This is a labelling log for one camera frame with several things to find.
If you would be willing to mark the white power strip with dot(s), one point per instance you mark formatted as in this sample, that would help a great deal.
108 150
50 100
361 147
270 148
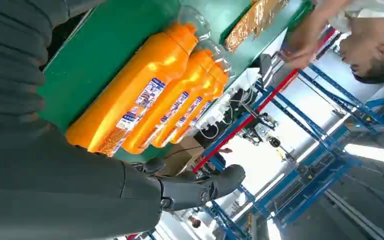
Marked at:
212 119

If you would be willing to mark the white table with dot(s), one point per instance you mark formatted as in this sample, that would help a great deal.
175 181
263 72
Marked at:
245 76

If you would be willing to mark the open cardboard box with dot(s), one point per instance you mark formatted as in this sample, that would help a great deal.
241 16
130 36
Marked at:
182 157

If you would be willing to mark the yellow plastic sheet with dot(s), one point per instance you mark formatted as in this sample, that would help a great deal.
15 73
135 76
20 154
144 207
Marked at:
251 23

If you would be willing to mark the person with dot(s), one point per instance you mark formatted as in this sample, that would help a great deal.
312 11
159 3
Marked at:
194 222
371 49

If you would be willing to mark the red metal bar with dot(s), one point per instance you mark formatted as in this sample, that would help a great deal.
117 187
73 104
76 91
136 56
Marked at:
271 94

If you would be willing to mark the blue metal rack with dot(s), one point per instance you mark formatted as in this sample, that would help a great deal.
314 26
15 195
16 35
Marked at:
324 142

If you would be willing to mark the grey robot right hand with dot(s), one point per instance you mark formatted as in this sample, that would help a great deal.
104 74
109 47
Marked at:
62 192

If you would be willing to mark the person's hand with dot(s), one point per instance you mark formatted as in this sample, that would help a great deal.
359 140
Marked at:
298 51

